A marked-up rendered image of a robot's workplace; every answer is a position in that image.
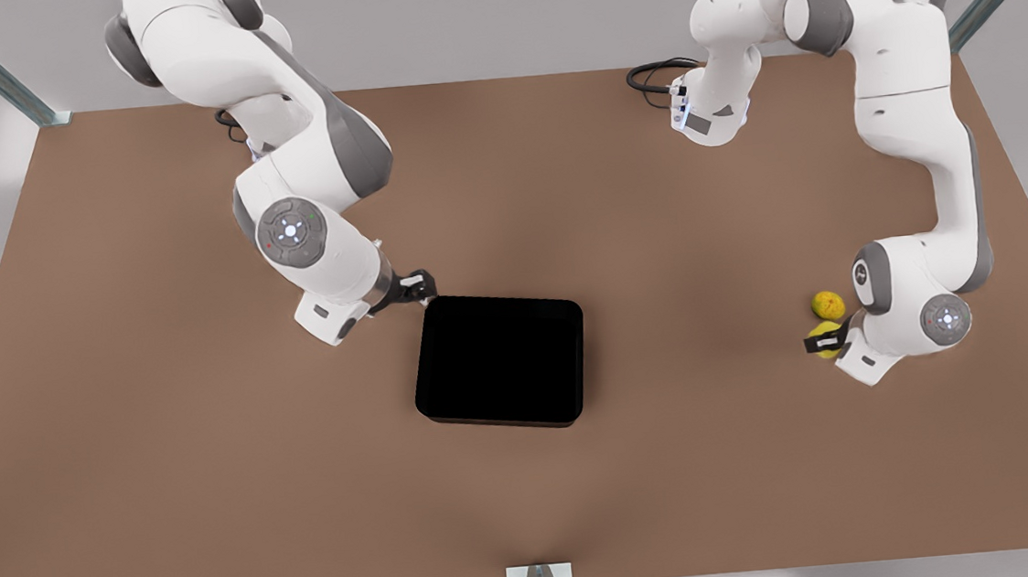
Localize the yellow lemon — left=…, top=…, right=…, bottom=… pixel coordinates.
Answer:
left=810, top=289, right=847, bottom=323
left=808, top=321, right=845, bottom=360

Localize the black square tray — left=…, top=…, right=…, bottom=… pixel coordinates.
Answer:
left=406, top=284, right=593, bottom=440

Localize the black cable loop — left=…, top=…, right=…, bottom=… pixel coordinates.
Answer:
left=625, top=57, right=707, bottom=113
left=214, top=107, right=251, bottom=148

